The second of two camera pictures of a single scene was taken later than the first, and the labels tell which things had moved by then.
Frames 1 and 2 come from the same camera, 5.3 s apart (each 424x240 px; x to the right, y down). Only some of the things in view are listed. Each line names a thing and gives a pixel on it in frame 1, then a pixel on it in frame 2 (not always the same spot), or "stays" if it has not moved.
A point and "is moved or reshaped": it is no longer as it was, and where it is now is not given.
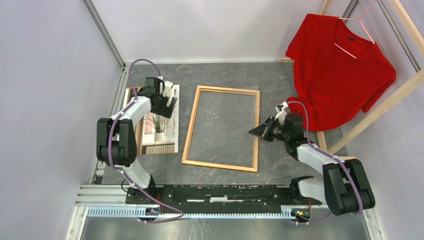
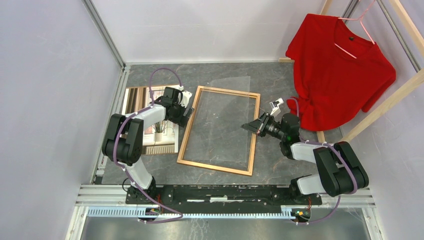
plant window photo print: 156,134 stays
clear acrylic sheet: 220,131 is moved or reshaped
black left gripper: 166,111 → 182,120
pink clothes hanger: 359,19 stays
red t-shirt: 339,72 stays
